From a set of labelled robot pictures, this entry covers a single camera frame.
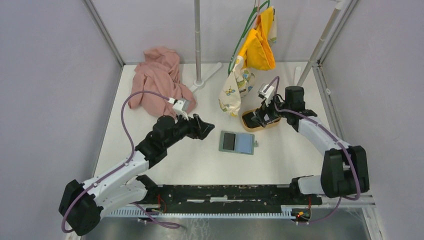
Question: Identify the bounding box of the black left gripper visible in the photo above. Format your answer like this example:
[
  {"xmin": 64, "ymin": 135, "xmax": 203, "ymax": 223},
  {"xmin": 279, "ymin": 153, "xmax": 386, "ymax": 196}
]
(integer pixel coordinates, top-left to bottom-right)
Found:
[{"xmin": 164, "ymin": 110, "xmax": 215, "ymax": 149}]

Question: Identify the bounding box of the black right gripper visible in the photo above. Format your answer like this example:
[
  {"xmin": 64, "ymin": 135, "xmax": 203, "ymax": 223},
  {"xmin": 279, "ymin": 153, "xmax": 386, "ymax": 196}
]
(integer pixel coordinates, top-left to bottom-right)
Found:
[{"xmin": 251, "ymin": 93, "xmax": 291, "ymax": 128}]

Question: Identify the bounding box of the yellow oval tray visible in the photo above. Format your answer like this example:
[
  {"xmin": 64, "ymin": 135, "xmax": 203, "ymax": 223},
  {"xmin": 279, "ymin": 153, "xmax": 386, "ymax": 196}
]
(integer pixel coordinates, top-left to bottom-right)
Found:
[{"xmin": 241, "ymin": 109, "xmax": 281, "ymax": 133}]

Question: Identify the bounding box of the black credit card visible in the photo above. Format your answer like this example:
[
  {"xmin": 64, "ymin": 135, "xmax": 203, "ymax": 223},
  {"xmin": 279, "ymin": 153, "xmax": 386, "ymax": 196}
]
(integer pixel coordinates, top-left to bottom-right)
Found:
[{"xmin": 222, "ymin": 132, "xmax": 236, "ymax": 151}]

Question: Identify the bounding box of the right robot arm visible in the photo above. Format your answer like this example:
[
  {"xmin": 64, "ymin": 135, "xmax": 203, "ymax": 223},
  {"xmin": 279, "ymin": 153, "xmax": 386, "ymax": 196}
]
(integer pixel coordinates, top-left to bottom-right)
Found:
[{"xmin": 252, "ymin": 84, "xmax": 370, "ymax": 204}]

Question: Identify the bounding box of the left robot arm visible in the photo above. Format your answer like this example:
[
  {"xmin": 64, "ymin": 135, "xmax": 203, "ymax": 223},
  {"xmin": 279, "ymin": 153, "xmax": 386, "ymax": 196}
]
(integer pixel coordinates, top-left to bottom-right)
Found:
[{"xmin": 58, "ymin": 114, "xmax": 215, "ymax": 236}]

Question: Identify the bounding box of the black phone in tray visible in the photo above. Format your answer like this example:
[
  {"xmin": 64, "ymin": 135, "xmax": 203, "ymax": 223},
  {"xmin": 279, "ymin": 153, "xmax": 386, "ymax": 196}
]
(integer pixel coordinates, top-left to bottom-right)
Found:
[{"xmin": 242, "ymin": 111, "xmax": 262, "ymax": 130}]

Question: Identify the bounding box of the left metal rack pole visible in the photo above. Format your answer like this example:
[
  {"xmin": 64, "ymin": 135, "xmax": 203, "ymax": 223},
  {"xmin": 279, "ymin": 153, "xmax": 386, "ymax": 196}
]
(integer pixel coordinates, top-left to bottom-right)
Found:
[{"xmin": 189, "ymin": 0, "xmax": 223, "ymax": 93}]

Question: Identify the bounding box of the metal rack pole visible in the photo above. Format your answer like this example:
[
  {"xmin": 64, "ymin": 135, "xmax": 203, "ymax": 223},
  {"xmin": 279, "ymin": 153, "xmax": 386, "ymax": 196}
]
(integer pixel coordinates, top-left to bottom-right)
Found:
[
  {"xmin": 189, "ymin": 0, "xmax": 223, "ymax": 93},
  {"xmin": 293, "ymin": 0, "xmax": 349, "ymax": 88}
]

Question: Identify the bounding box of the green clothes hanger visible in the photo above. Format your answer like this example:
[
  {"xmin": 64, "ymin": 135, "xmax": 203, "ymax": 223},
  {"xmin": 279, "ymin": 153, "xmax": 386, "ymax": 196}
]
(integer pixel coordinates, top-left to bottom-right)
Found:
[{"xmin": 227, "ymin": 0, "xmax": 271, "ymax": 75}]

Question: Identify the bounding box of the cartoon print children's garment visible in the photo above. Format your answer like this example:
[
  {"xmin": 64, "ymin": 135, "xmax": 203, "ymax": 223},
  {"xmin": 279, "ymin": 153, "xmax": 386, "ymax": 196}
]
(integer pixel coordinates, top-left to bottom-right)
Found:
[{"xmin": 218, "ymin": 6, "xmax": 277, "ymax": 117}]

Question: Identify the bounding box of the pink crumpled garment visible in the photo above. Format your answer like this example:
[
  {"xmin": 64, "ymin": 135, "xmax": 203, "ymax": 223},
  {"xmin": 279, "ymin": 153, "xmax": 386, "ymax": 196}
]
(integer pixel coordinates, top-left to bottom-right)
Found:
[{"xmin": 128, "ymin": 46, "xmax": 197, "ymax": 118}]

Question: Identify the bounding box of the right metal rack pole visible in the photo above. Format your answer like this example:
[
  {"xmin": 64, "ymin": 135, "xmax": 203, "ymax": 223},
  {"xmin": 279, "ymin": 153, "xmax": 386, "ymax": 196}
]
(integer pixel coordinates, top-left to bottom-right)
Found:
[{"xmin": 293, "ymin": 0, "xmax": 349, "ymax": 88}]

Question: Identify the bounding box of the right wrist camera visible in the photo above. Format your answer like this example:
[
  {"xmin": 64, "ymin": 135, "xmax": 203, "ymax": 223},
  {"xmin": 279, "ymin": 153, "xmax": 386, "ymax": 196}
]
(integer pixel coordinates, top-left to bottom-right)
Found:
[{"xmin": 258, "ymin": 84, "xmax": 275, "ymax": 107}]

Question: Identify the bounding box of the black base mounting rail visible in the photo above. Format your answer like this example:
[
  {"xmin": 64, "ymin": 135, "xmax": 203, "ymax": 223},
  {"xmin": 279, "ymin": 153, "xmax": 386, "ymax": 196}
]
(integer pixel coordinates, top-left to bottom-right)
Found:
[{"xmin": 138, "ymin": 184, "xmax": 323, "ymax": 214}]

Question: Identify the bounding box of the white slotted cable duct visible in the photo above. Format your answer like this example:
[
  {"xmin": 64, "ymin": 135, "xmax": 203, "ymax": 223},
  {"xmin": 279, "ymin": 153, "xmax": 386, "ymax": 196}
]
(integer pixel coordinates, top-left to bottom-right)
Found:
[{"xmin": 105, "ymin": 206, "xmax": 294, "ymax": 220}]

